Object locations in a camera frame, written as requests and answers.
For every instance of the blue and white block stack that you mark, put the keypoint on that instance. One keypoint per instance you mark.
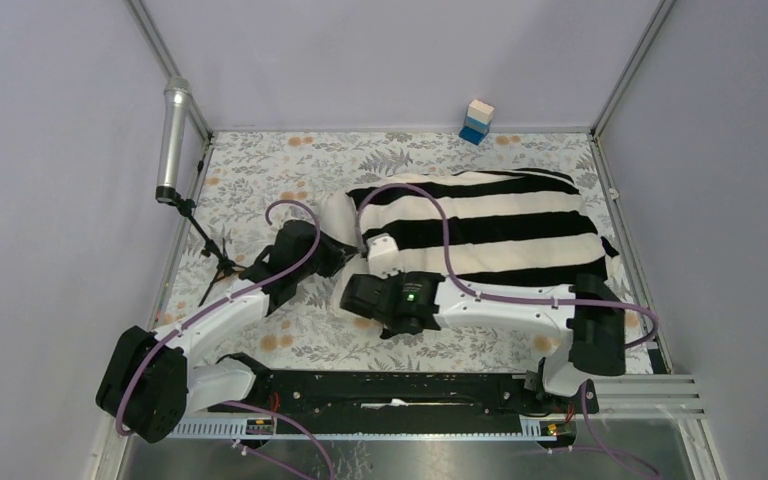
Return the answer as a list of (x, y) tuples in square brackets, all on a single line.
[(477, 121)]

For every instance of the black white striped pillowcase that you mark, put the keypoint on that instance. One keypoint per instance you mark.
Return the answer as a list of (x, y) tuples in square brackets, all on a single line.
[(526, 228)]

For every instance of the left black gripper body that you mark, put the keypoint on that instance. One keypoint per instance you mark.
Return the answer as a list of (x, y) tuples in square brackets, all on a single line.
[(326, 261)]

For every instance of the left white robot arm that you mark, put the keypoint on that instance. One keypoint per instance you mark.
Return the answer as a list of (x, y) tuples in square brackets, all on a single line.
[(155, 378)]

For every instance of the white pillow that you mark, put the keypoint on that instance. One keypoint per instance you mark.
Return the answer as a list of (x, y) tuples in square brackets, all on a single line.
[(339, 220)]

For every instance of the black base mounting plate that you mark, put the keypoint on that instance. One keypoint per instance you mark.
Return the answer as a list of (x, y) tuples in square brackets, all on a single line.
[(392, 403)]

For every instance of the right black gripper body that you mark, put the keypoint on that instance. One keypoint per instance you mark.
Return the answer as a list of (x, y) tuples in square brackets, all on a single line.
[(395, 278)]

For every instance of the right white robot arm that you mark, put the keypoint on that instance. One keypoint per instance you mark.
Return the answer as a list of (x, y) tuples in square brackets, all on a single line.
[(586, 317)]

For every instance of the silver microphone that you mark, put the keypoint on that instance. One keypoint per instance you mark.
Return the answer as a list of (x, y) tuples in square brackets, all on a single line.
[(177, 101)]

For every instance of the black microphone stand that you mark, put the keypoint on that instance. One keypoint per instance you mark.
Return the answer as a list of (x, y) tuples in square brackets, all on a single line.
[(225, 267)]

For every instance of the white slotted cable duct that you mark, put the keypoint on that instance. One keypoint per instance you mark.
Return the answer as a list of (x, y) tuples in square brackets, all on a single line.
[(261, 428)]

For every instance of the floral patterned table mat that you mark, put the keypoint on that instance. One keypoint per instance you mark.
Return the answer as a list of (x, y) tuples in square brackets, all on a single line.
[(253, 182)]

